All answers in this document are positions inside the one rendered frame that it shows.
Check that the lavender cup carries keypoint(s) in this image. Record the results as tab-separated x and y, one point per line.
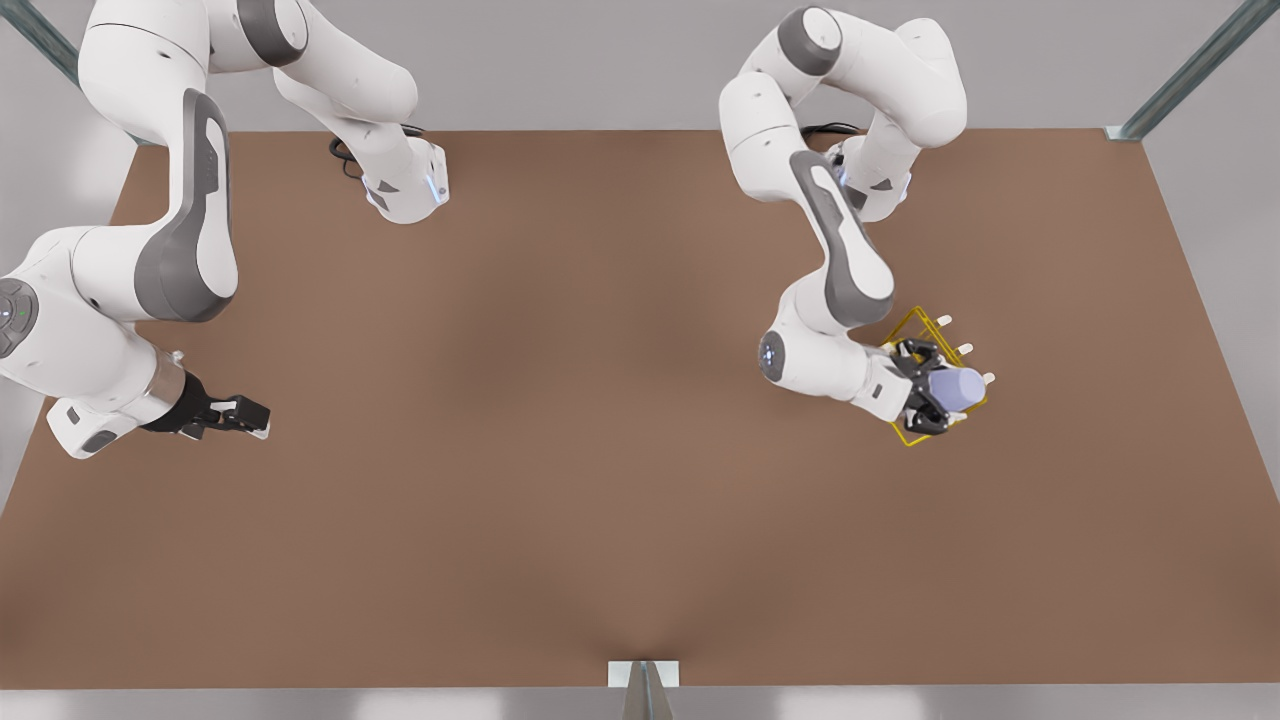
958	388

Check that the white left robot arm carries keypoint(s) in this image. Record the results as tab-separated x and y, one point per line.
840	250

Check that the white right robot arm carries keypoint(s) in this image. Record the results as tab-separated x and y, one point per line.
110	290

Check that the silver frame post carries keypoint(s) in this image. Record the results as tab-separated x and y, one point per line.
1190	72
643	690
40	38

